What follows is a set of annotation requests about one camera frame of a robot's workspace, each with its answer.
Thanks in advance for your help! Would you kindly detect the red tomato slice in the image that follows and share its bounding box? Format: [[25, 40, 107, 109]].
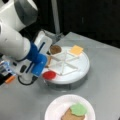
[[42, 71, 56, 80]]

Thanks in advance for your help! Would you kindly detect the white sectioned round tray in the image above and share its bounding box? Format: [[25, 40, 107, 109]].
[[44, 47, 90, 85]]

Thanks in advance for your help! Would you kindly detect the brown toast slice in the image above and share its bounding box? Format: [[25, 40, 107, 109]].
[[46, 56, 52, 66], [61, 108, 85, 120]]

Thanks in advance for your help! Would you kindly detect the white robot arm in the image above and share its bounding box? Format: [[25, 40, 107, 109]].
[[0, 0, 52, 85]]

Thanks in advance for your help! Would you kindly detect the white blue gripper body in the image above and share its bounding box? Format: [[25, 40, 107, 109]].
[[12, 30, 53, 84]]

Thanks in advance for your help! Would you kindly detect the green lettuce leaf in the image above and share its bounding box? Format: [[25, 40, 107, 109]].
[[70, 103, 87, 116]]

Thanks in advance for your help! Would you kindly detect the brown meat patty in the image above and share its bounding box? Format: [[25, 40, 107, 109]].
[[50, 45, 62, 54]]

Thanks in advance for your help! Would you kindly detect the orange block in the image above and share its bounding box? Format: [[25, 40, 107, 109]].
[[5, 76, 15, 84]]

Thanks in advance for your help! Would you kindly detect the white paper plate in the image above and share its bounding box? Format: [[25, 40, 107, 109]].
[[44, 94, 97, 120]]

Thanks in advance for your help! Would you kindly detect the yellow cheese slice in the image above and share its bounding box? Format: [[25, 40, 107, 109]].
[[69, 45, 83, 55]]

